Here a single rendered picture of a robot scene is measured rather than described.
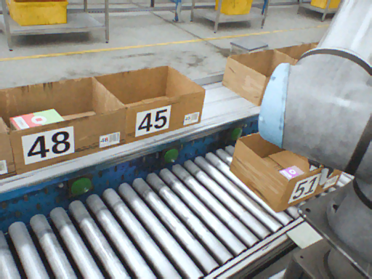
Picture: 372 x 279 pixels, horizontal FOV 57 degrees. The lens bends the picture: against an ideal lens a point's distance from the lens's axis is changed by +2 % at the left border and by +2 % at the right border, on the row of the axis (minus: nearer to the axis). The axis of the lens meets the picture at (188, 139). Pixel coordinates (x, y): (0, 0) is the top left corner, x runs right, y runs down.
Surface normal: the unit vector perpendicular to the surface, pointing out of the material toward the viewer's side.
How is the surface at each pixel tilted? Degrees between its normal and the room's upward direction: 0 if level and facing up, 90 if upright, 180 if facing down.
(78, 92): 90
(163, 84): 90
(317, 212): 4
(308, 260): 0
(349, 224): 74
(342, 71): 35
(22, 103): 90
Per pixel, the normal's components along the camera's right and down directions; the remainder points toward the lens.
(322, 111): -0.40, -0.08
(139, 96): 0.61, 0.49
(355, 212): -0.87, -0.16
